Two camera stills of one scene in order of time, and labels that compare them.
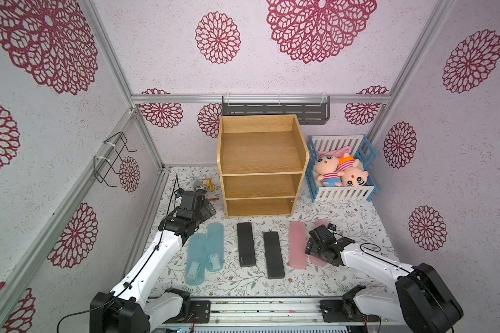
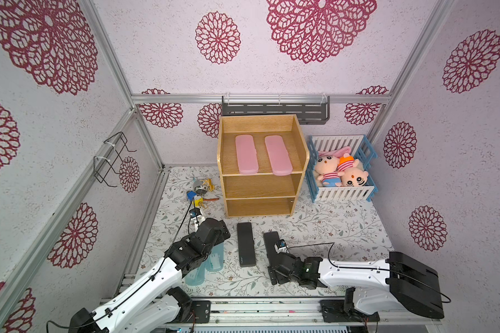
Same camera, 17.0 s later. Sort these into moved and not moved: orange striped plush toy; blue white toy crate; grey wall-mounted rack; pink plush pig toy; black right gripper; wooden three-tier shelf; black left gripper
Moved: black left gripper; black right gripper
Not moved: orange striped plush toy; wooden three-tier shelf; grey wall-mounted rack; blue white toy crate; pink plush pig toy
